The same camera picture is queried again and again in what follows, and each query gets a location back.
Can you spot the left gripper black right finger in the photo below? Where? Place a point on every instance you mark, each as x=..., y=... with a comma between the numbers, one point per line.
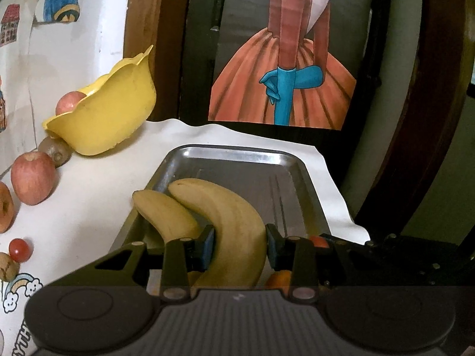
x=297, y=255

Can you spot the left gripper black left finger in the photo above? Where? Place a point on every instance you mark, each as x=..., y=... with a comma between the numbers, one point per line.
x=182, y=256

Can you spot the small orange tangerine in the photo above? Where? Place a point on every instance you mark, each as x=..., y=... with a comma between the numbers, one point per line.
x=280, y=281

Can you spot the short yellow banana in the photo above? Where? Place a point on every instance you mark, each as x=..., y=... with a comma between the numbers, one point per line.
x=166, y=215

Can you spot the long yellow banana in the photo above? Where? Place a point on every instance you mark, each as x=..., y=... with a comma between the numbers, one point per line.
x=230, y=229

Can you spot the cherry tomato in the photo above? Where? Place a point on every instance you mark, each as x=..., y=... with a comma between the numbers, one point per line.
x=319, y=241
x=20, y=250

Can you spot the red apple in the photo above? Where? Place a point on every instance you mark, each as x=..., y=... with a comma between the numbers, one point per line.
x=33, y=176
x=7, y=208
x=68, y=102

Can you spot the small brown walnut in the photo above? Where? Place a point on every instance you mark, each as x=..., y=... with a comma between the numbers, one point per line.
x=8, y=268

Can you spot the metal baking tray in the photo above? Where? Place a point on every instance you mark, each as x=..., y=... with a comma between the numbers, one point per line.
x=275, y=183

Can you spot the dark cabinet door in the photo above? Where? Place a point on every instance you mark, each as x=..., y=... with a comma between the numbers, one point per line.
x=360, y=37

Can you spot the small kiwi beside bowl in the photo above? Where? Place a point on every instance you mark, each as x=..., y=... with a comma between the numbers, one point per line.
x=57, y=149

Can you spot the yellow plastic colander bowl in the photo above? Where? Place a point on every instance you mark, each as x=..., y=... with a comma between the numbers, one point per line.
x=114, y=107

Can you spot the orange dress lady poster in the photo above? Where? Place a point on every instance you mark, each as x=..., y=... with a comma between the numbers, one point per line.
x=285, y=74

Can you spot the red apple in bowl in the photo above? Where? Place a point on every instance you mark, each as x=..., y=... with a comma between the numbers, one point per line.
x=68, y=102

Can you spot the colourful houses drawing paper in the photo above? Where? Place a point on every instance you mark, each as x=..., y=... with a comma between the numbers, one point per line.
x=17, y=125

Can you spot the brown wooden door frame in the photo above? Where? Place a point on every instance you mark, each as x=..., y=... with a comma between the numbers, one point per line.
x=158, y=23

